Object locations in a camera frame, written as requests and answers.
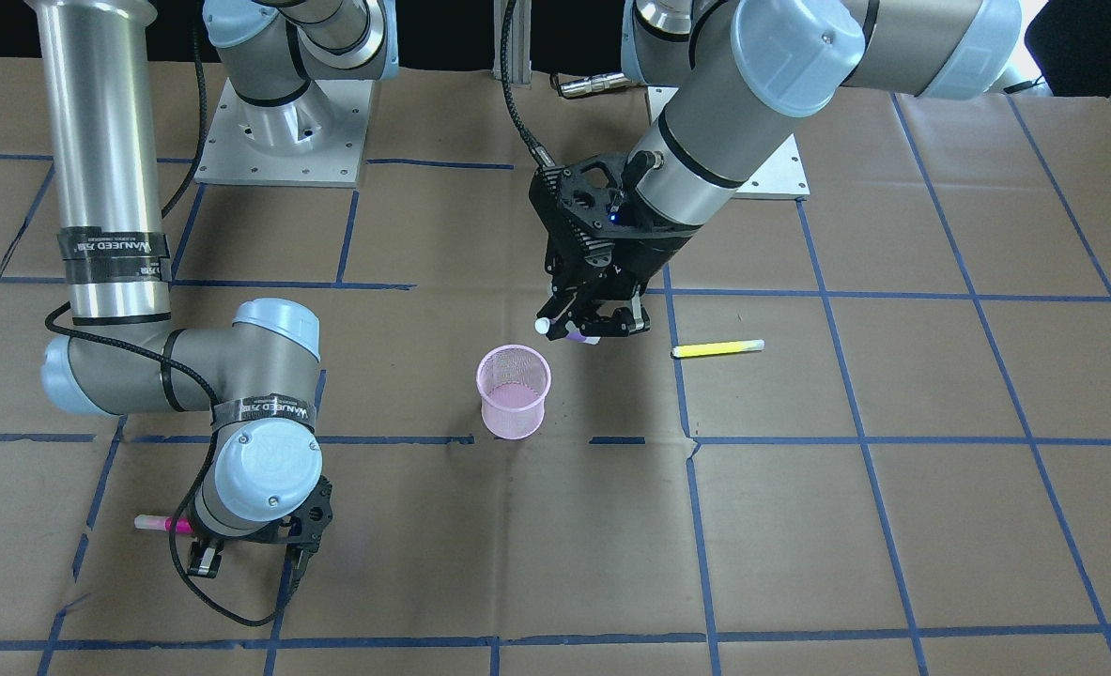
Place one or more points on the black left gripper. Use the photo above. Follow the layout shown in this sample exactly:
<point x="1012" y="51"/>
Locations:
<point x="656" y="252"/>

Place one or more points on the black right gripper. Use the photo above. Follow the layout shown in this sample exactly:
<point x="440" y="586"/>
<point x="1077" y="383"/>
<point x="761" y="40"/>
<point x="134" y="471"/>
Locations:
<point x="203" y="556"/>

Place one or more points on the purple pen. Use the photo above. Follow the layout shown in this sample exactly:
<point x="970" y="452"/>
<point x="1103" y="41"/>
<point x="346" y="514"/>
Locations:
<point x="544" y="326"/>

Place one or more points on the pink pen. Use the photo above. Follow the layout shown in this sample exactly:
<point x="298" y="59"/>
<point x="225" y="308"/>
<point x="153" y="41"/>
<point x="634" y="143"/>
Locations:
<point x="168" y="524"/>

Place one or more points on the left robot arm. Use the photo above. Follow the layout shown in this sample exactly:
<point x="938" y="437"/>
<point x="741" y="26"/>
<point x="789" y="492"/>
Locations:
<point x="745" y="73"/>

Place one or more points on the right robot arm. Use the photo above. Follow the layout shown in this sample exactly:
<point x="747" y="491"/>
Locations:
<point x="262" y="480"/>

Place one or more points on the pink mesh cup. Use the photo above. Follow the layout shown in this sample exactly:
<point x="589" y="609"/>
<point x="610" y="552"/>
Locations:
<point x="513" y="382"/>

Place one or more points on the yellow pen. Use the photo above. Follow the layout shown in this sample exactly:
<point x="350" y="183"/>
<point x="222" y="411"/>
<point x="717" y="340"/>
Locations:
<point x="709" y="350"/>

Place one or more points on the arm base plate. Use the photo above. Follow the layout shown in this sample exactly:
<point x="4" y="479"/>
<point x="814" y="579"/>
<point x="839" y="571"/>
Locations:
<point x="315" y="141"/>
<point x="781" y="177"/>

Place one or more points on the aluminium frame post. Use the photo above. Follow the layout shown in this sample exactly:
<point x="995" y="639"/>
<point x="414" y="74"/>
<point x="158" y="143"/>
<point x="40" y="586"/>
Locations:
<point x="512" y="43"/>

